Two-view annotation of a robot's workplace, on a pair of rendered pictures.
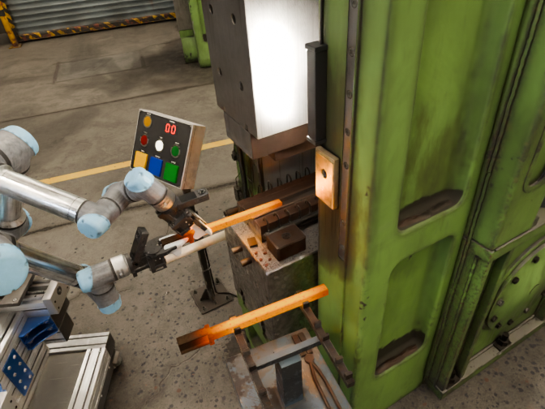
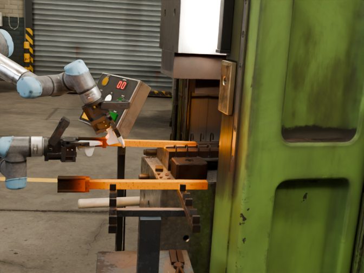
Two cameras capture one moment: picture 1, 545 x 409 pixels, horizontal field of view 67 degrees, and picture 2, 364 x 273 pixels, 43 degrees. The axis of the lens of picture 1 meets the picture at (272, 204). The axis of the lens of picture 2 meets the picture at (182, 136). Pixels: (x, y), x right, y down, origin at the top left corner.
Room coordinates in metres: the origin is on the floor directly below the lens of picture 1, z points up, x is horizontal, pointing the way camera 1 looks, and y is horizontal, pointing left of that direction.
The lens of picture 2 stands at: (-0.56, -0.31, 1.46)
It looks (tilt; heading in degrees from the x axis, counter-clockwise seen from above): 13 degrees down; 10
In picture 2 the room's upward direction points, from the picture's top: 3 degrees clockwise
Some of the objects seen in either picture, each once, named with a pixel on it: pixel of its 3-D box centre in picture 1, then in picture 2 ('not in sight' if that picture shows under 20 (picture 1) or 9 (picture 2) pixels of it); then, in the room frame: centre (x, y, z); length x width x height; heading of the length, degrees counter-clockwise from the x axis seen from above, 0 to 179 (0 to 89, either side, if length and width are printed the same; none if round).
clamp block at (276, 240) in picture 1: (286, 242); (189, 168); (1.08, -0.04, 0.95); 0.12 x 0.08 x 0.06; 117
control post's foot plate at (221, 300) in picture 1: (210, 291); not in sight; (1.67, 0.42, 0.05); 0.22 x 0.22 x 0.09; 27
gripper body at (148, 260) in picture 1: (145, 258); (60, 148); (1.01, 0.44, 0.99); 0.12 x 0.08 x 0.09; 117
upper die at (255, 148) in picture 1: (292, 117); (218, 64); (1.30, -0.09, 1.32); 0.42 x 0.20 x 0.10; 117
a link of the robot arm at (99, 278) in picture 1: (96, 277); (15, 147); (0.94, 0.58, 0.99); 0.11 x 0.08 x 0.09; 117
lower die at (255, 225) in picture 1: (295, 200); (212, 152); (1.30, -0.09, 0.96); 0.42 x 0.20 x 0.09; 117
